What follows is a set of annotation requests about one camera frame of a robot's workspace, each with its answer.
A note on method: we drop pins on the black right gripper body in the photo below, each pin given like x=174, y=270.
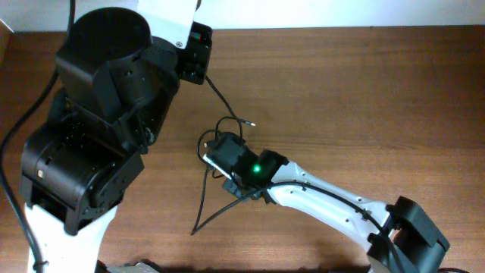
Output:
x=232, y=186

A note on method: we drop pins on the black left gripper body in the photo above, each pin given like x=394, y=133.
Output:
x=194, y=66

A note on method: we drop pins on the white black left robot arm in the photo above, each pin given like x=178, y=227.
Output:
x=118, y=82

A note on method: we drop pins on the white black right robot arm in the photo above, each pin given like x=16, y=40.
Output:
x=396, y=238

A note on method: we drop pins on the wooden side panel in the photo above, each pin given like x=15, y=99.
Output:
x=5, y=37

